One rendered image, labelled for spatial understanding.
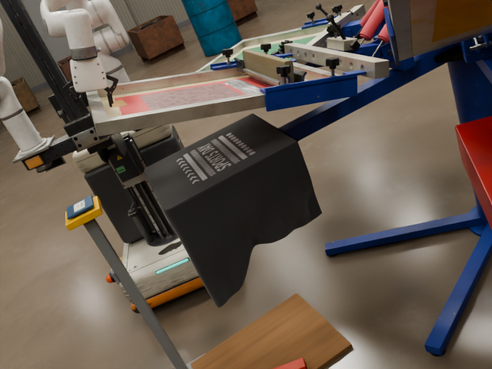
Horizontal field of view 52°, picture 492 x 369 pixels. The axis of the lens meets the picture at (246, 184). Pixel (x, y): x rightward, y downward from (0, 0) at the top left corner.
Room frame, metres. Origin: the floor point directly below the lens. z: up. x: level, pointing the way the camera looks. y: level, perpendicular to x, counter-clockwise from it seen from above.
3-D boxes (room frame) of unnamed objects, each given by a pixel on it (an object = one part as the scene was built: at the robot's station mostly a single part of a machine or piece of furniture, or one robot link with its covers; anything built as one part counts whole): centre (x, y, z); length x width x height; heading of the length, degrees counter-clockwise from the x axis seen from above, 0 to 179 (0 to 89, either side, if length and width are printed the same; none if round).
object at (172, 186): (1.67, 0.06, 0.95); 0.48 x 0.44 x 0.01; 100
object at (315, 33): (2.56, -0.46, 1.05); 1.08 x 0.61 x 0.23; 40
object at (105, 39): (2.10, 0.30, 1.37); 0.13 x 0.10 x 0.16; 93
